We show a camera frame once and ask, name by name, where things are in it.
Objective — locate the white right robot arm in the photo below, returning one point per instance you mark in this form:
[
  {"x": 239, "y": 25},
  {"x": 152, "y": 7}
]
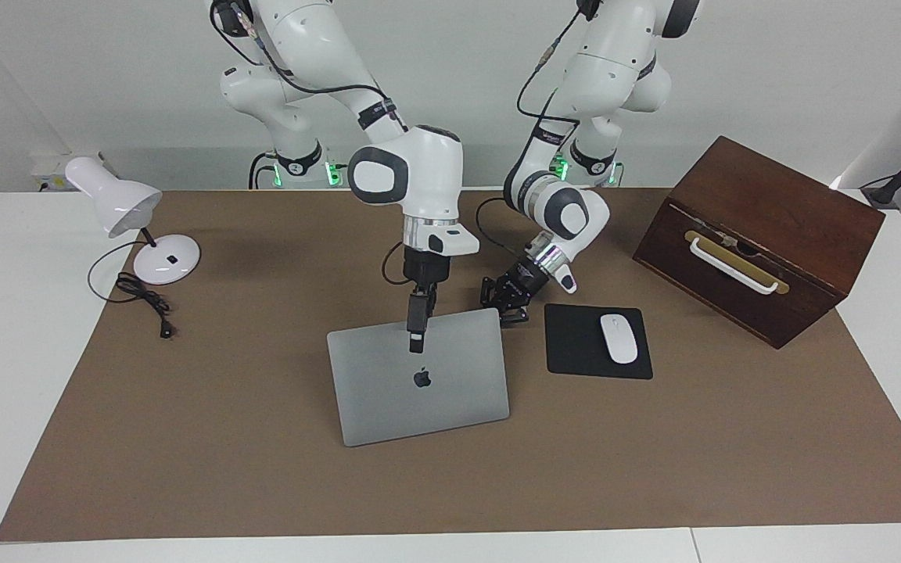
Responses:
[{"x": 419, "y": 180}]

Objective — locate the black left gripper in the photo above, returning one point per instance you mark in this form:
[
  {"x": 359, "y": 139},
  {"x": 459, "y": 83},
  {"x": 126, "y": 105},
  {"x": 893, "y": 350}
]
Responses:
[{"x": 525, "y": 281}]

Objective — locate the black mouse pad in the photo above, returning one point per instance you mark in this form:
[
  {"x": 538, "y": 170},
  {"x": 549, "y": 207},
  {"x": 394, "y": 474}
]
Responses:
[{"x": 576, "y": 344}]

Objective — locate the brown table mat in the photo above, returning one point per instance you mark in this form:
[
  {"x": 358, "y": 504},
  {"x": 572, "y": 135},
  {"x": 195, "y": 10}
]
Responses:
[{"x": 263, "y": 485}]

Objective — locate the white computer mouse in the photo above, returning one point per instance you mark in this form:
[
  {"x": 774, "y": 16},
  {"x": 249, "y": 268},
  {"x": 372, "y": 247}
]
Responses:
[{"x": 619, "y": 340}]

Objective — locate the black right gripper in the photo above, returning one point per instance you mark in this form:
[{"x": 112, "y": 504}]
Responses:
[{"x": 427, "y": 267}]

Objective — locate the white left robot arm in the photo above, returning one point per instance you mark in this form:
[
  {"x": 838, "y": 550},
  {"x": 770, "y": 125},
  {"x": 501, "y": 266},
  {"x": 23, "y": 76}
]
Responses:
[{"x": 564, "y": 207}]

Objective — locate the white desk lamp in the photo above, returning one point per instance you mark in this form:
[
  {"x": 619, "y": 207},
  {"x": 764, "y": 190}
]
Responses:
[{"x": 165, "y": 262}]

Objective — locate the white power strip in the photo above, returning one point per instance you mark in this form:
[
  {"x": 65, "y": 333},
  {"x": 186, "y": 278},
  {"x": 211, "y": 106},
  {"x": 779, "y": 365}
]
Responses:
[{"x": 48, "y": 168}]

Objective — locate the silver grey laptop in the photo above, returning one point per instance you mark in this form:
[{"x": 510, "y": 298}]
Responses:
[{"x": 388, "y": 399}]

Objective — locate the dark brown wooden box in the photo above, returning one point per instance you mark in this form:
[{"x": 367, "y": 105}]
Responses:
[{"x": 771, "y": 195}]

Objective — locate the brass box plate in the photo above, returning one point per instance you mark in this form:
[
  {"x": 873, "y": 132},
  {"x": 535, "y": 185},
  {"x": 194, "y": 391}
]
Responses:
[{"x": 780, "y": 286}]

